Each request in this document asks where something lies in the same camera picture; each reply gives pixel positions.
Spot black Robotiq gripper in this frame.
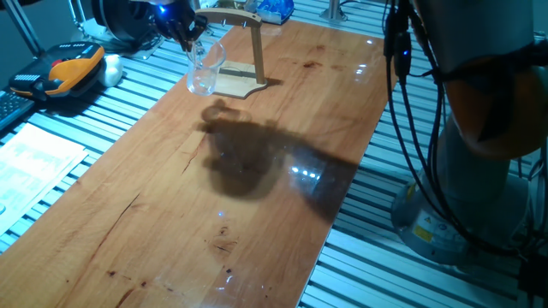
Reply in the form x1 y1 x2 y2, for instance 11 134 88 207
150 0 209 53

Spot clear plastic cup with handle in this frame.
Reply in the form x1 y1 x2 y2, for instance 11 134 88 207
186 36 227 97

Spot wooden cup rack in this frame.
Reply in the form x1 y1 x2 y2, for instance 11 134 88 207
194 7 269 100

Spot black round device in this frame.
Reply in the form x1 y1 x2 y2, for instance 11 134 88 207
91 0 162 44

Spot blue plastic packet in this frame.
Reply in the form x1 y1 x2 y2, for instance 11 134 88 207
255 0 295 26

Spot white cloth lump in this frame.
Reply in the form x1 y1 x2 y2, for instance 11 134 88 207
97 54 124 88

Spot thin metal rod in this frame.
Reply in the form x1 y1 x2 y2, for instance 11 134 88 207
65 0 86 27

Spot orange black teach pendant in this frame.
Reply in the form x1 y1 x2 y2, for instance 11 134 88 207
8 41 106 103

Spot black computer keyboard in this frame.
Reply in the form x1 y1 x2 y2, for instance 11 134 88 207
0 88 36 132

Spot white printed paper sheet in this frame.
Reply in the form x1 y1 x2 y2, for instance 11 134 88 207
0 122 90 236

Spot large wooden board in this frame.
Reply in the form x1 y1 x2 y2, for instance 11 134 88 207
0 19 397 308

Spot aluminium frame post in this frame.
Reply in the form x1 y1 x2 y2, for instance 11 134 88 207
319 0 348 23

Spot aluminium frame strut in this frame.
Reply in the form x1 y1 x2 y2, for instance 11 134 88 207
0 0 46 59

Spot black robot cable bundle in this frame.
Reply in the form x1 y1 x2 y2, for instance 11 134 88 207
382 0 548 258

